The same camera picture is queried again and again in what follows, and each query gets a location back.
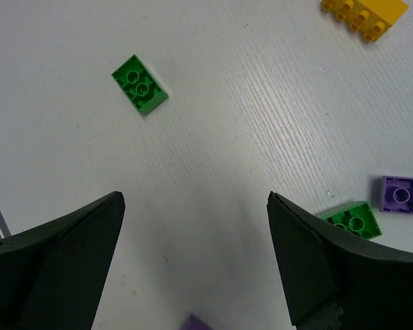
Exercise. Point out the yellow long lego brick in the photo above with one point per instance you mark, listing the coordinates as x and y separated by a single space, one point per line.
370 18

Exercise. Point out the green lego brick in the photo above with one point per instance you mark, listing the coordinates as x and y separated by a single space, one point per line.
355 217
139 86

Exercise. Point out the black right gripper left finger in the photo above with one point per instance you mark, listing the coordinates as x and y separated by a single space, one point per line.
52 276

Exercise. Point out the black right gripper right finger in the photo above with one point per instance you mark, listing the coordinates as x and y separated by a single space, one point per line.
333 279

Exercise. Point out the purple lego brick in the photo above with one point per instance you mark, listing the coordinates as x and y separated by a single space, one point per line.
397 195
194 323

